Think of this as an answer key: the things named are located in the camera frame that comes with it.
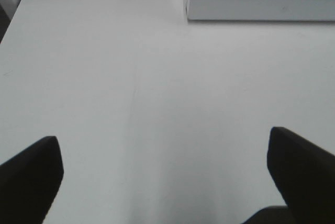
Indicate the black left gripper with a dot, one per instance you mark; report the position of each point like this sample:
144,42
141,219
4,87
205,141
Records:
304,175

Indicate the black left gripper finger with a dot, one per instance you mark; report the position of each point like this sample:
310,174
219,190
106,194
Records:
30,182

